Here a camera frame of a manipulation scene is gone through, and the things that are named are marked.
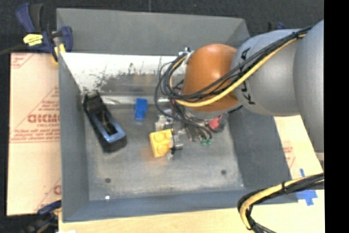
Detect yellow toy brick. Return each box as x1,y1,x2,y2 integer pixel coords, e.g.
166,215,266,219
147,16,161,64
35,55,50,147
148,129,175,159

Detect brown cardboard board, red print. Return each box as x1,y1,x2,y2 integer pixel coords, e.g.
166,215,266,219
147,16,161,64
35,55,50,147
5,51,324,217

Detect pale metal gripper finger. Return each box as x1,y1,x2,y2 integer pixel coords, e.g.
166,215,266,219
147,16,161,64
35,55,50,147
172,142,184,160
169,129,178,151

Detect red small object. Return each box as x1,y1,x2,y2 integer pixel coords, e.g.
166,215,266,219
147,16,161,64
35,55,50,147
208,114,227,132

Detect grey metal bin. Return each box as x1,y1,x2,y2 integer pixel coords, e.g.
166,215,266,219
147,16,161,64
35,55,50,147
56,8,298,222

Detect blue small block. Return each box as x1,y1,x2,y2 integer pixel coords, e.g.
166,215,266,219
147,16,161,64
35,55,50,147
134,98,149,121

